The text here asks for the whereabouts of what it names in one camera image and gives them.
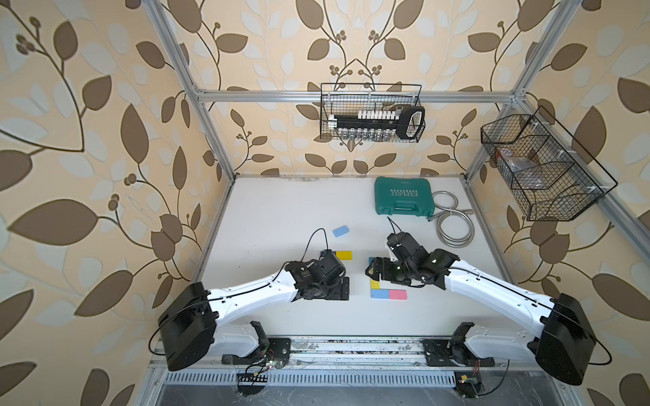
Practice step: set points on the black wire basket wall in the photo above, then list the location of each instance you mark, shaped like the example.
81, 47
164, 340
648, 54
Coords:
575, 178
350, 98

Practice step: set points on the black white tool in basket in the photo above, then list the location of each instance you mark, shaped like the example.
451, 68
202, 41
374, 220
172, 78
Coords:
405, 124

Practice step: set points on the pink block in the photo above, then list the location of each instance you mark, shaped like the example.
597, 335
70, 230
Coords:
397, 294

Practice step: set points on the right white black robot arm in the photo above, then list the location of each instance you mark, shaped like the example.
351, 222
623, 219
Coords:
553, 332

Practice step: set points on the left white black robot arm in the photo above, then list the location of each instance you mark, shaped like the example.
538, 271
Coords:
201, 319

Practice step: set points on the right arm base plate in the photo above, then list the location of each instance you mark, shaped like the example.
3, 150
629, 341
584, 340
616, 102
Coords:
442, 353

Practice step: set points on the large yellow block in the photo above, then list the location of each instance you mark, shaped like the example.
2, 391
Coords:
344, 255

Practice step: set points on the aluminium frame rail front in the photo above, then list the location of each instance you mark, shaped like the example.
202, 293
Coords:
353, 352

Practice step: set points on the plastic bag in basket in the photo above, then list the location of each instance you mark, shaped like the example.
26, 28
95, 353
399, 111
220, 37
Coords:
524, 172

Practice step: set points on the black wire basket right wall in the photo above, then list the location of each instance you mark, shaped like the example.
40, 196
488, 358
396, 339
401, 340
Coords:
575, 178

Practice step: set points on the light blue tilted block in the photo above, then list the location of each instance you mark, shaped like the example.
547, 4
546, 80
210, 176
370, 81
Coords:
340, 231

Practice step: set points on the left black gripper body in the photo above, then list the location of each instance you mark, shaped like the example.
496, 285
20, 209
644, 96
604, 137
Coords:
333, 290

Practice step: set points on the light blue block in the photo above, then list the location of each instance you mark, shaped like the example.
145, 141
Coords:
340, 231
380, 293

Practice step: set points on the black wire basket back wall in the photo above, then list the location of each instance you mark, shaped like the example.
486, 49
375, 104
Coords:
350, 98

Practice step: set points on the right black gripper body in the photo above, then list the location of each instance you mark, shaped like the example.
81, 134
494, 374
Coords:
404, 271

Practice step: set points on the green plastic tool case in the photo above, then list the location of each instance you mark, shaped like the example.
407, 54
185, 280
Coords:
412, 197

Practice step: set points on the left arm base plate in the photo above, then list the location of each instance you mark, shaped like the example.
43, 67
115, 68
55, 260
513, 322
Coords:
276, 351

